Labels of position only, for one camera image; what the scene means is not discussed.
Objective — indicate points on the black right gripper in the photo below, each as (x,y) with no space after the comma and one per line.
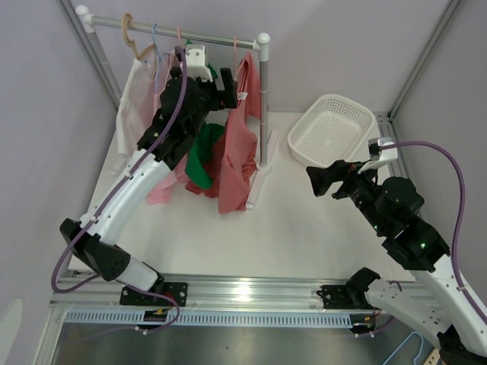
(321,178)

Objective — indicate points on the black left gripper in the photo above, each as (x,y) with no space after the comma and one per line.
(230,87)

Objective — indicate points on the pink wire hanger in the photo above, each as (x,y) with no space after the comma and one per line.
(236,69)
(180,40)

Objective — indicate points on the dusty red t-shirt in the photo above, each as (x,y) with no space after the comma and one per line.
(233,161)

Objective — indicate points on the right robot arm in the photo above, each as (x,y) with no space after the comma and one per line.
(392,209)

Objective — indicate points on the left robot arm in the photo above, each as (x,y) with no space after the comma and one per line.
(93,238)

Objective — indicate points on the white t-shirt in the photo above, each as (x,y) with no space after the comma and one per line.
(136,108)

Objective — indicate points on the green t-shirt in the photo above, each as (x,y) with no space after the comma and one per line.
(201,153)

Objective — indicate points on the wooden hanger on floor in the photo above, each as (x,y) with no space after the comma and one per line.
(433,358)

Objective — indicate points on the white perforated plastic basket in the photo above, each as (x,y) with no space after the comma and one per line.
(333,128)

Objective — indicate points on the silver clothes rack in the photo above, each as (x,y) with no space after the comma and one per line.
(267,139)

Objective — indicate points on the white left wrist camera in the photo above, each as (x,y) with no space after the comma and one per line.
(196,64)

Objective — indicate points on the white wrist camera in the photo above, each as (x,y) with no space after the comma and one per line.
(382,151)
(196,64)

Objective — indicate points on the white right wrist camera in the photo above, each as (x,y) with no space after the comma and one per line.
(382,151)

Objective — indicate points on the blue wire hanger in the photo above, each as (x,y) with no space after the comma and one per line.
(158,80)

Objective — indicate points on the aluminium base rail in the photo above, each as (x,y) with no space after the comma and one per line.
(212,293)

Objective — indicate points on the white slotted cable duct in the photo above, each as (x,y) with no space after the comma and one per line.
(246,319)

